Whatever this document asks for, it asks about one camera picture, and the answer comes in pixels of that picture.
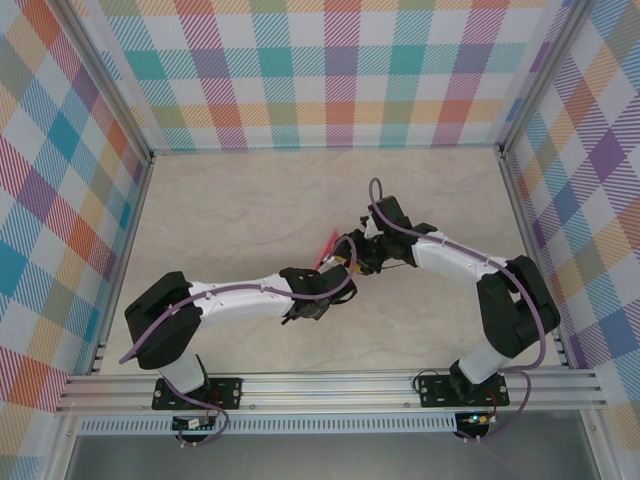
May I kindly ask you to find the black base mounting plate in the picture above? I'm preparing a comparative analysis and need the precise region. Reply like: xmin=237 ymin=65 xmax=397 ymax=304
xmin=416 ymin=373 xmax=510 ymax=409
xmin=152 ymin=377 xmax=244 ymax=412

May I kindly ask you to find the grey metal panel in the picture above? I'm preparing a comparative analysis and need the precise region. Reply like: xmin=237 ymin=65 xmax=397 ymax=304
xmin=64 ymin=433 xmax=601 ymax=480

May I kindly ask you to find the purple cable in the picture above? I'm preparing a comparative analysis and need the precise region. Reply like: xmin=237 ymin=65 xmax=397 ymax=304
xmin=368 ymin=178 xmax=547 ymax=445
xmin=119 ymin=237 xmax=357 ymax=447

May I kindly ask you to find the aluminium mounting rail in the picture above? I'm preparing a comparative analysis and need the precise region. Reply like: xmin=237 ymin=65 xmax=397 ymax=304
xmin=54 ymin=367 xmax=609 ymax=415

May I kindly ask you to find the black looped cable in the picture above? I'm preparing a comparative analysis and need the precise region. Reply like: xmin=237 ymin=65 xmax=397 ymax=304
xmin=412 ymin=369 xmax=439 ymax=397

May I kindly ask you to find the aluminium frame side rail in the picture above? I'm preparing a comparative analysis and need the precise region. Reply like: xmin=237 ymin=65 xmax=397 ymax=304
xmin=497 ymin=147 xmax=574 ymax=371
xmin=88 ymin=152 xmax=156 ymax=376

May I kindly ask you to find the slotted white cable duct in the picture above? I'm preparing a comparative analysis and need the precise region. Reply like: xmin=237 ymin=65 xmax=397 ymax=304
xmin=77 ymin=417 xmax=459 ymax=436

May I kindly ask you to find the aluminium frame post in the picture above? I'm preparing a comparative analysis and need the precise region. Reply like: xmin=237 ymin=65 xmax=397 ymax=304
xmin=62 ymin=0 xmax=154 ymax=164
xmin=497 ymin=0 xmax=594 ymax=161

